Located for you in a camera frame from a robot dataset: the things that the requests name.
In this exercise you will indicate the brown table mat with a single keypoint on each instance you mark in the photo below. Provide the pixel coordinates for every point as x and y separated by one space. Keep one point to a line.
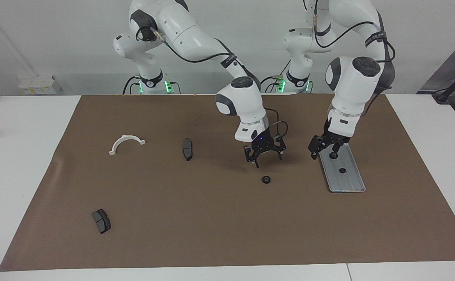
227 214

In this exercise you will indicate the silver metal tray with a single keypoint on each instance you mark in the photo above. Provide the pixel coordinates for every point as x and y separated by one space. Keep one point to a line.
352 179

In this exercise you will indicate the white semicircular plastic bracket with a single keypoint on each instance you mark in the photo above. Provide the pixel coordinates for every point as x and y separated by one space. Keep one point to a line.
125 137

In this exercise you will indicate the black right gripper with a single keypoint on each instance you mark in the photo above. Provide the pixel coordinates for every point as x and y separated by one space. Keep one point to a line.
264 143

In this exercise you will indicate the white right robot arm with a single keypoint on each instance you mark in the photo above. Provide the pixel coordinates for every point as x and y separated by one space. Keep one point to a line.
196 35

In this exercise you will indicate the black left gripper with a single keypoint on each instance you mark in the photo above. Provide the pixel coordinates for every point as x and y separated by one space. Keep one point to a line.
334 139

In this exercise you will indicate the black stand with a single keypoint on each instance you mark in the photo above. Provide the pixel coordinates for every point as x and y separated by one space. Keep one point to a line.
451 88

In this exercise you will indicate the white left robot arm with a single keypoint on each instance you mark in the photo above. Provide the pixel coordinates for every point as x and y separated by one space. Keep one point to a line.
352 86

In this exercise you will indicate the white wall socket box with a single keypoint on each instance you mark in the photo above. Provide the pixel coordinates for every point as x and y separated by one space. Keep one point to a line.
36 86

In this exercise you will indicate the dark grey brake pad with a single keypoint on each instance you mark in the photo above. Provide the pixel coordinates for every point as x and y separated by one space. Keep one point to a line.
187 149
101 222

